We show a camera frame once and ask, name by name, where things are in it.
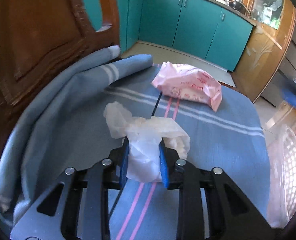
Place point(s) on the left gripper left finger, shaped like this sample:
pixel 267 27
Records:
pixel 119 158

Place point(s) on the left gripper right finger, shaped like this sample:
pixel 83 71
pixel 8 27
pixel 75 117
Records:
pixel 171 167

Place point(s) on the white tissue bag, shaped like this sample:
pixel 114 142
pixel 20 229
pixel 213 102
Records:
pixel 144 137

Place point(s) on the pink printed plastic bag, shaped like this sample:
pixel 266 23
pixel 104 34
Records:
pixel 186 82

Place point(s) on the teal kitchen cabinets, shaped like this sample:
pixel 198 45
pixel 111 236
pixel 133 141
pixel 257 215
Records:
pixel 198 27

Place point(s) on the grey refrigerator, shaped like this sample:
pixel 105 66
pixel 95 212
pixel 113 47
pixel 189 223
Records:
pixel 287 68

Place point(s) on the blue striped seat cloth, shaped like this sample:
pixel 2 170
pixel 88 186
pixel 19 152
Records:
pixel 64 127

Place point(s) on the white bowl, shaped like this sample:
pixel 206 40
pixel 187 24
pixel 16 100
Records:
pixel 222 1

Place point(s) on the brown wooden chair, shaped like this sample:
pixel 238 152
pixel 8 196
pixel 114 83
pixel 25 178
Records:
pixel 38 40

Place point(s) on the wooden glass door frame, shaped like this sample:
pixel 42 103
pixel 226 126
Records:
pixel 263 54

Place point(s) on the dark pot with handle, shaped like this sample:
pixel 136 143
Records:
pixel 239 6

